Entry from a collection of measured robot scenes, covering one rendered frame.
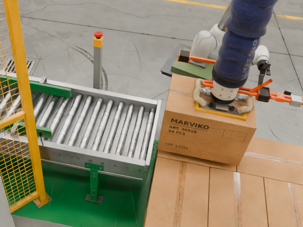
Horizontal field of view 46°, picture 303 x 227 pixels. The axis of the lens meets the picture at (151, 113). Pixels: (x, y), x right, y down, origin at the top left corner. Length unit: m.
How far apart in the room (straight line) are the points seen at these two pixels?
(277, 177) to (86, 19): 3.39
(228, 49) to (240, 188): 1.02
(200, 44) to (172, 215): 1.41
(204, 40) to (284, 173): 1.21
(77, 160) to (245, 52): 1.38
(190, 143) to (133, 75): 1.85
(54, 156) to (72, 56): 1.97
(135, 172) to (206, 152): 0.53
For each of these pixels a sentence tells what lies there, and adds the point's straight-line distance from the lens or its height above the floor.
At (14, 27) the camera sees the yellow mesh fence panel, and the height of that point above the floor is 1.60.
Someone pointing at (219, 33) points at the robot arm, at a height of 1.06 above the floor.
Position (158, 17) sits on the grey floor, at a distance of 5.38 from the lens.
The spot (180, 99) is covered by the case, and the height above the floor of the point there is 1.02.
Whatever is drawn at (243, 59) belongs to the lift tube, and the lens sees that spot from 2.17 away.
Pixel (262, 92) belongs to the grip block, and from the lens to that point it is 2.45.
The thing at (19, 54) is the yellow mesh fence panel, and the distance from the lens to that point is 2.01.
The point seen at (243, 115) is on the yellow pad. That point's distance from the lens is 2.42.
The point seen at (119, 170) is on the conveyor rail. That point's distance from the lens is 2.63.
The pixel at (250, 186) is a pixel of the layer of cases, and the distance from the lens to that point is 2.70.
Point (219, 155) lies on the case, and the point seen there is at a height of 0.70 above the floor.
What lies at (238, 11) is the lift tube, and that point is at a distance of 2.03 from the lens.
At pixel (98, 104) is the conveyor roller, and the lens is 2.99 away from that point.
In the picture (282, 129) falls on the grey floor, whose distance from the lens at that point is 4.08.
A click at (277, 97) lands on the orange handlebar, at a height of 1.17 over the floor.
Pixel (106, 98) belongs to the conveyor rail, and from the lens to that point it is 3.04.
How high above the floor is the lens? 2.60
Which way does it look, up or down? 44 degrees down
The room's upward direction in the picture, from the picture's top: 10 degrees clockwise
